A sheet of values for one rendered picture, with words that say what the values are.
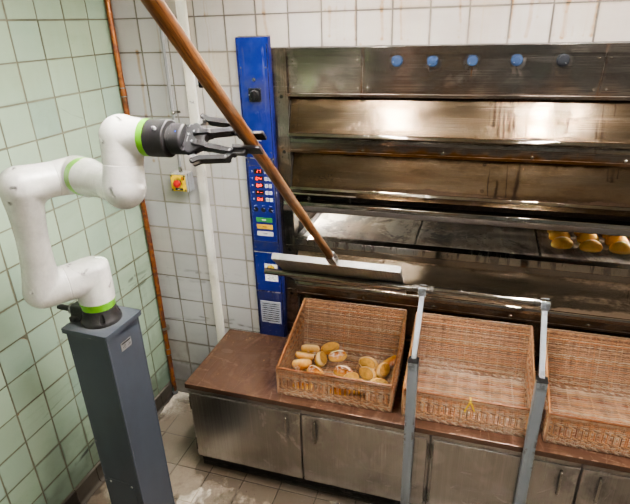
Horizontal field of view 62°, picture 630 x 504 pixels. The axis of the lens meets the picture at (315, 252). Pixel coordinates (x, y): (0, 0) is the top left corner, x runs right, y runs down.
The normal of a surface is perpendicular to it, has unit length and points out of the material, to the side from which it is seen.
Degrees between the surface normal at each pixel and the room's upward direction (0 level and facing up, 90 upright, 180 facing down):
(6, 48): 90
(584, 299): 70
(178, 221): 90
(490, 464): 90
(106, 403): 90
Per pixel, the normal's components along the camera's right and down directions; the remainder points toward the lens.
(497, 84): -0.29, 0.40
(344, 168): -0.29, 0.07
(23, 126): 0.96, 0.10
